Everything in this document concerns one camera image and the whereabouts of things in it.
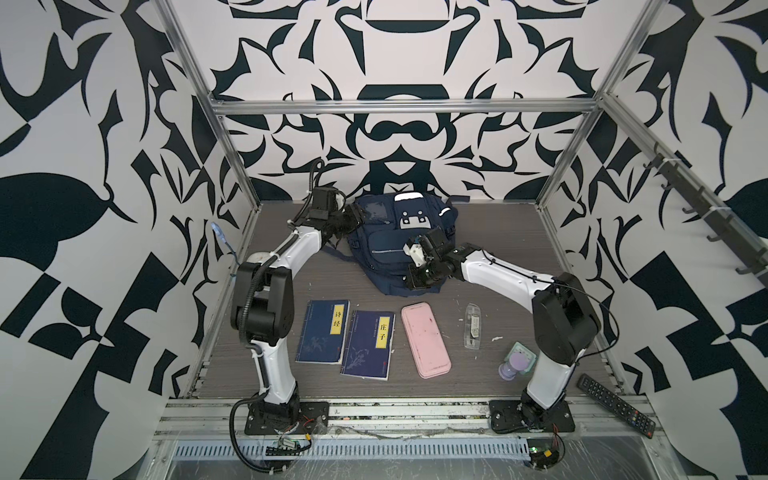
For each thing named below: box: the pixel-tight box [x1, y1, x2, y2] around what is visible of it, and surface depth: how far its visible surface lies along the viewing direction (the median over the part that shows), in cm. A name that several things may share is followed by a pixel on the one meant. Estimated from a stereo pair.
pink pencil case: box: [400, 301, 452, 380], surface depth 87 cm
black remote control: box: [577, 373, 657, 439], surface depth 77 cm
